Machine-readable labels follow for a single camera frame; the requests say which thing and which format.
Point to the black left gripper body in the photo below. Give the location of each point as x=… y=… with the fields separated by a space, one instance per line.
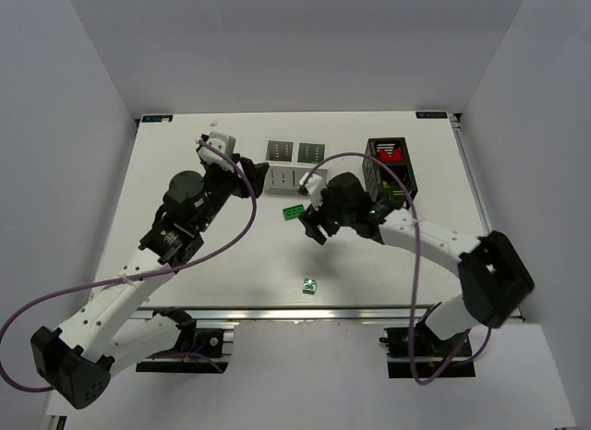
x=241 y=174

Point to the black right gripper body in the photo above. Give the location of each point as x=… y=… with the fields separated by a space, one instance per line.
x=319 y=216

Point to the green 2x3 brick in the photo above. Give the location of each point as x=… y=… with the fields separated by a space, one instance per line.
x=293 y=212

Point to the red and lime brick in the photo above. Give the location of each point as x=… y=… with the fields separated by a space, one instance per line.
x=390 y=153

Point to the light green printed brick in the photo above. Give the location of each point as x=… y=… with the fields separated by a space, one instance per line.
x=309 y=286

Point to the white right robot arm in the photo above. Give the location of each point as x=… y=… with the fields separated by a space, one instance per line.
x=493 y=278

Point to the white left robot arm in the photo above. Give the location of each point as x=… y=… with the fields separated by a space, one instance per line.
x=80 y=356

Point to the white slotted two-bin container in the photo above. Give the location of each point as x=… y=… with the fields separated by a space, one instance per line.
x=289 y=162

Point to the black slotted two-bin container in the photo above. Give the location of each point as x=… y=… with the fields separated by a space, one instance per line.
x=379 y=183

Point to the dark logo sticker left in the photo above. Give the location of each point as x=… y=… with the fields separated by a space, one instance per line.
x=156 y=118

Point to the dark logo sticker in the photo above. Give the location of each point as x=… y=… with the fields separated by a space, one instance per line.
x=431 y=115
x=156 y=118

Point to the dark logo sticker right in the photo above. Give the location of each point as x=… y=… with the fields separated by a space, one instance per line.
x=431 y=115

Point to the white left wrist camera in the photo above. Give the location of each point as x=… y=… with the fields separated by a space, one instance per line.
x=216 y=149

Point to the aluminium table rail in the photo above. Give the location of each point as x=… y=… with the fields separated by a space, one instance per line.
x=234 y=315

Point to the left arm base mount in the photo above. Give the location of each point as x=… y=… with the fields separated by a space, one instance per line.
x=197 y=350

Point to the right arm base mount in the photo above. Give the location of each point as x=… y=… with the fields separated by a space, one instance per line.
x=429 y=356

